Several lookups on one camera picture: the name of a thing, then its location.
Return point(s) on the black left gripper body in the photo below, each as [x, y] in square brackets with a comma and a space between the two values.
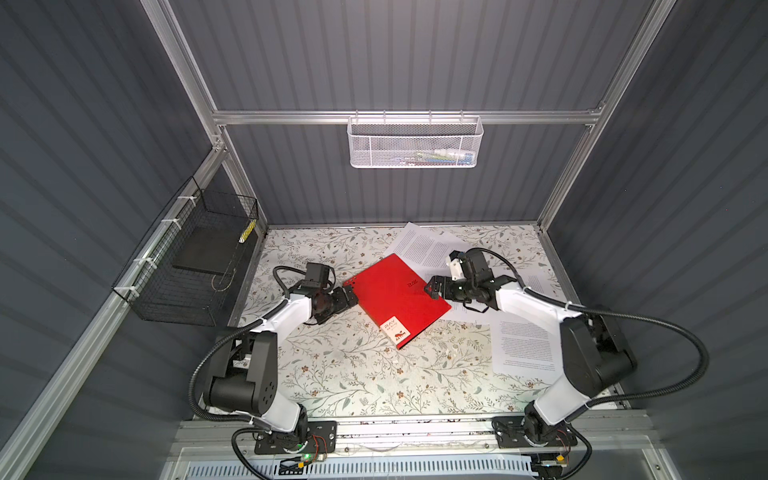
[334, 303]

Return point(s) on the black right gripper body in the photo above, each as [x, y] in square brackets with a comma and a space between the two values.
[461, 290]

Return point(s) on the printed paper sheet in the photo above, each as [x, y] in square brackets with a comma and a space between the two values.
[522, 349]
[542, 281]
[425, 251]
[460, 313]

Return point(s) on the red folder black inside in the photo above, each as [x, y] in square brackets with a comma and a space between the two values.
[394, 297]

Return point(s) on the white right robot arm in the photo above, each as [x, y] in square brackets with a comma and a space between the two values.
[593, 353]

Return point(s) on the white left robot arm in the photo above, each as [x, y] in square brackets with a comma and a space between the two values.
[237, 381]

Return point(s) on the printed paper sheet back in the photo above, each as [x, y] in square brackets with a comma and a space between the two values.
[425, 251]

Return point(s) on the floral patterned table mat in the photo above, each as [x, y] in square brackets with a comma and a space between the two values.
[348, 367]

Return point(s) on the yellow green marker pen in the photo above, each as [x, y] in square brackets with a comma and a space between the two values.
[247, 231]

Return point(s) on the pens in white basket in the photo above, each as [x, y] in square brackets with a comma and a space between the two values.
[439, 157]

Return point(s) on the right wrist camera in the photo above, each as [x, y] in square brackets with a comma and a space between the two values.
[471, 266]

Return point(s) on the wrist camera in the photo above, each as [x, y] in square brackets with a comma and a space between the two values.
[317, 276]
[471, 266]

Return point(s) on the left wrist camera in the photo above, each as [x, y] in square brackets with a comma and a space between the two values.
[317, 276]

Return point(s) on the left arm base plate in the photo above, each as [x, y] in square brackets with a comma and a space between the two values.
[319, 438]

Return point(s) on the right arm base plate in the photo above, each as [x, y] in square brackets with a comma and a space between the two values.
[514, 431]

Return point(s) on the black wire basket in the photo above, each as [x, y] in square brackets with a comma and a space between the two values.
[192, 267]

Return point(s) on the white wire mesh basket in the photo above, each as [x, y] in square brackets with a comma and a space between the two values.
[374, 141]

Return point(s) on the white ventilated front rail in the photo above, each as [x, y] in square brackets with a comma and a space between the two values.
[464, 466]

